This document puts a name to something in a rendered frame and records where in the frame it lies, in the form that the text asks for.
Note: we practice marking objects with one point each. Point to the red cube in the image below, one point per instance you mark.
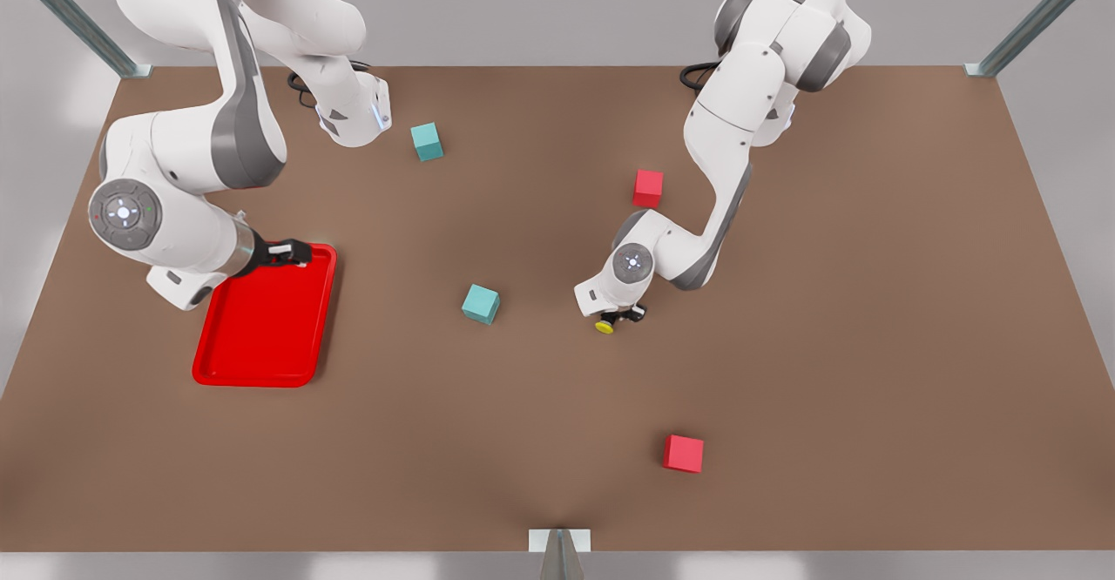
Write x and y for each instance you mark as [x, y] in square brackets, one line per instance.
[647, 188]
[683, 454]

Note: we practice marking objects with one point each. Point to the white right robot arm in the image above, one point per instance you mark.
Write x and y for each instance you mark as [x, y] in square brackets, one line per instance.
[192, 153]

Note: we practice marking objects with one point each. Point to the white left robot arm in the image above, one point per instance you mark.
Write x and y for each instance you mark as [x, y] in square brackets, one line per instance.
[740, 101]

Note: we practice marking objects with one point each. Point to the red plastic tray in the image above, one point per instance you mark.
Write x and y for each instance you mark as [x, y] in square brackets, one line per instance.
[266, 323]

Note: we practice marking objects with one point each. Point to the teal cube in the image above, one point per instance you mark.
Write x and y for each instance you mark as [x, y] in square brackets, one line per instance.
[481, 304]
[427, 141]

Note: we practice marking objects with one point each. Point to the silver frame post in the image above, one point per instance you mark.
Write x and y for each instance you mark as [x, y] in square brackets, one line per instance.
[559, 554]
[1037, 14]
[70, 14]

